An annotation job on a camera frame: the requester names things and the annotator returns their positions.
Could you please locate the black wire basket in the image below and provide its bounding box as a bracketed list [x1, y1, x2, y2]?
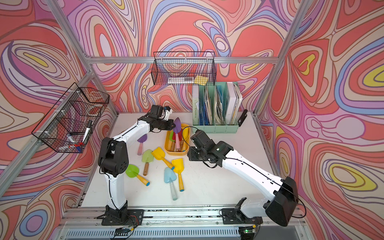
[151, 51, 217, 86]
[32, 83, 110, 154]

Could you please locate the yellow sponge in basket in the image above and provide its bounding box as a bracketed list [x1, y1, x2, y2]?
[194, 76, 209, 86]

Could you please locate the purple trowel pink handle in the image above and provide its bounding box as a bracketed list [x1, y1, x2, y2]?
[174, 118, 182, 151]
[137, 134, 148, 156]

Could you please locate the green trowel yellow handle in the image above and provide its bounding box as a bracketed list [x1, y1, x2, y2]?
[125, 164, 150, 187]

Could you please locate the light blue trowel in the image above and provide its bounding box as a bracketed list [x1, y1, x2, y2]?
[164, 167, 178, 201]

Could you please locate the white book in organizer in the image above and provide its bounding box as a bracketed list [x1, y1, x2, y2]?
[226, 82, 243, 125]

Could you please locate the black stapler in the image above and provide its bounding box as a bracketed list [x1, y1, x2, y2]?
[238, 110, 248, 127]

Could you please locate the purple trowel pink handle front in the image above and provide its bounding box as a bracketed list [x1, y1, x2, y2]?
[174, 118, 182, 151]

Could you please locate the mint green file organizer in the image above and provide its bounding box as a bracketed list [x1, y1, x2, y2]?
[192, 82, 239, 134]

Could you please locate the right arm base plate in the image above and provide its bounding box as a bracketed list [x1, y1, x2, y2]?
[219, 208, 263, 225]

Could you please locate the black wire basket back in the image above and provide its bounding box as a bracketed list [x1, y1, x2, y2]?
[151, 51, 217, 86]

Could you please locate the yellow shovel yellow handle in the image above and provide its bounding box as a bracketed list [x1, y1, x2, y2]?
[172, 158, 185, 192]

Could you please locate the black wire basket left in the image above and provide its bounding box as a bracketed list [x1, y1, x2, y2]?
[32, 83, 110, 154]

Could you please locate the yellow storage box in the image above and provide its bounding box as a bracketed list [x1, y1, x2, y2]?
[164, 123, 191, 156]

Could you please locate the black white marker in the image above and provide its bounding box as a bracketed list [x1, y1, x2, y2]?
[82, 120, 93, 144]

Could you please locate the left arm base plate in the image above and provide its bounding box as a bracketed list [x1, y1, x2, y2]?
[98, 209, 144, 227]

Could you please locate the light green trowel wooden handle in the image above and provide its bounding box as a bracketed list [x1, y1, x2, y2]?
[142, 150, 154, 176]

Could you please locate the yellow scoop orange handle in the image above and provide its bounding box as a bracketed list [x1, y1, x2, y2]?
[151, 147, 175, 170]

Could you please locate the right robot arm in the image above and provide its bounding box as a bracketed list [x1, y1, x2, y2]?
[188, 130, 308, 227]

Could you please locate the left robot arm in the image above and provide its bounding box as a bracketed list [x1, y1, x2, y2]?
[98, 105, 176, 214]

